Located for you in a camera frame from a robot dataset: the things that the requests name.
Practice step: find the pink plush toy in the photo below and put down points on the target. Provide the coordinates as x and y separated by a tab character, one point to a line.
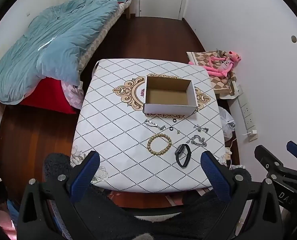
224	66

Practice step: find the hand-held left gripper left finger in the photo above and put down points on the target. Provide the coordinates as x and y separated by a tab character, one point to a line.
84	177

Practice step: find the white charger plug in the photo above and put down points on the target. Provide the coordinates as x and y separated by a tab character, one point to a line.
252	132

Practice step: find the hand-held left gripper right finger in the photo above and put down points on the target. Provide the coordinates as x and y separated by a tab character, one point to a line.
214	175

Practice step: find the blue duvet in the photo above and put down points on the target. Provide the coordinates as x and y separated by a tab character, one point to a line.
58	42

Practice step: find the white diamond-pattern tablecloth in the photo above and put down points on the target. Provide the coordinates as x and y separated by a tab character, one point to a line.
118	142

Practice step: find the white plastic bag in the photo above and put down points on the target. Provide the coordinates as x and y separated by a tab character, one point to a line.
226	122

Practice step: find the white power strip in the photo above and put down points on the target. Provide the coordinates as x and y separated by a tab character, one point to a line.
247	115

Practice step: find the red bed sheet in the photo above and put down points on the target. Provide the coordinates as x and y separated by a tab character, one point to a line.
46	97

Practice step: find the black wristband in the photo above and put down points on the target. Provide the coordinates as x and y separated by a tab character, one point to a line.
178	158

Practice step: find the pink checkered cloth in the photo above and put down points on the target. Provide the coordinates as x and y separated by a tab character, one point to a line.
72	95

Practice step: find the bed with checkered mattress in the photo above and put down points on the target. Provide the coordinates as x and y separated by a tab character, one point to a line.
98	42

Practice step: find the black fuzzy clothing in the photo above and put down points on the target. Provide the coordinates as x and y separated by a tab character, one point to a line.
151	220

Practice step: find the cardboard box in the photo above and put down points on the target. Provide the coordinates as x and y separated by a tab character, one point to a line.
168	110

